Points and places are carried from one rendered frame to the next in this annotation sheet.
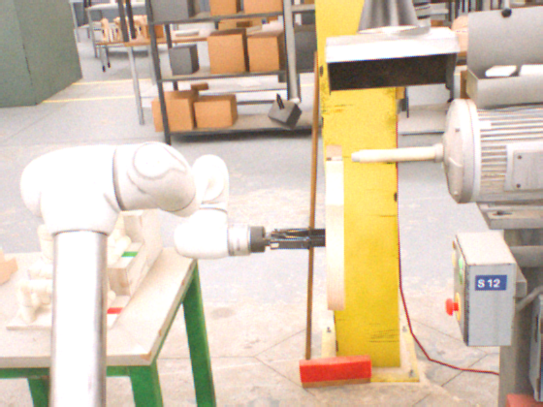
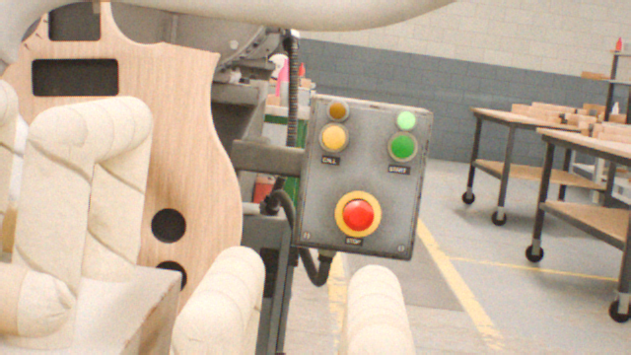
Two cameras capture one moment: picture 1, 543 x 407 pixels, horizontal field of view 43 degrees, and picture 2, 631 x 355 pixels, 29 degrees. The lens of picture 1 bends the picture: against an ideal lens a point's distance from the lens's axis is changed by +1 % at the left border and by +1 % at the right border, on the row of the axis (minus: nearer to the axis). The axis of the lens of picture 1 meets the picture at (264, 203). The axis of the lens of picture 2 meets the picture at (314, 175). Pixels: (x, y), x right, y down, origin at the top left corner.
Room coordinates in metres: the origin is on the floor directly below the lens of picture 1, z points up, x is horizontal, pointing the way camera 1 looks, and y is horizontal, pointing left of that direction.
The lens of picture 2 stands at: (1.65, 1.15, 1.17)
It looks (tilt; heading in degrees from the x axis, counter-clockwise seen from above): 5 degrees down; 261
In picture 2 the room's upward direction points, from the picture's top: 8 degrees clockwise
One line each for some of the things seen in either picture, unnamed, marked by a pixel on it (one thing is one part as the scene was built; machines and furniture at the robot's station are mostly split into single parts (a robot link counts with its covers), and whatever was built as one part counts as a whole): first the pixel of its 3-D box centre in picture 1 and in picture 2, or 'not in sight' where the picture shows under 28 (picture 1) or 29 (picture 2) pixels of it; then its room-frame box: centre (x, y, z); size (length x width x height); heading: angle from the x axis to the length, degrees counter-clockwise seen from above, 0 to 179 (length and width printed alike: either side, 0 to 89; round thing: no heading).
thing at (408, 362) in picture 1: (367, 350); not in sight; (2.63, -0.40, 0.02); 0.40 x 0.40 x 0.02; 82
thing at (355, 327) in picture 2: (54, 286); (377, 320); (1.50, 0.52, 1.04); 0.20 x 0.03 x 0.03; 80
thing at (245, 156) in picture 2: (507, 269); (298, 163); (1.40, -0.54, 1.02); 0.19 x 0.04 x 0.04; 172
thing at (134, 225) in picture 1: (108, 234); not in sight; (1.85, 0.46, 1.02); 0.27 x 0.15 x 0.17; 81
